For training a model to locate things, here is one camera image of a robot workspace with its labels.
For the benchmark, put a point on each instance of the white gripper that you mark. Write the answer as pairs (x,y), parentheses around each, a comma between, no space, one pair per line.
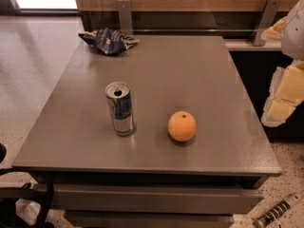
(294,35)

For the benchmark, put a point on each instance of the silver blue redbull can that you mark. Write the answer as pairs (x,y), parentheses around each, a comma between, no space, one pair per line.
(118,97)

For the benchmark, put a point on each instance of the crumpled blue chip bag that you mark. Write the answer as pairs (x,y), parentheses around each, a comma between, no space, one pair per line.
(109,41)

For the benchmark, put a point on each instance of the orange fruit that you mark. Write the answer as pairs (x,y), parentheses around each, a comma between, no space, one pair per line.
(182,126)

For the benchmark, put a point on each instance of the black silver striped tool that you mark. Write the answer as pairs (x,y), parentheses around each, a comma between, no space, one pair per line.
(277,211)

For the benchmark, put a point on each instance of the black chair base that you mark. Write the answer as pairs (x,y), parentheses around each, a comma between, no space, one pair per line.
(10,195)

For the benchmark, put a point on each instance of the right metal wall bracket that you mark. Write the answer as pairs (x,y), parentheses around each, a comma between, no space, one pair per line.
(266,18)

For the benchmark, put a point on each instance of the metal wall bracket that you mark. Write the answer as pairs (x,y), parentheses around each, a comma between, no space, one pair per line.
(125,16)
(266,18)

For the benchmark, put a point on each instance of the left metal wall bracket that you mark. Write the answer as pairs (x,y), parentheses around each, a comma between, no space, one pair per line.
(125,16)

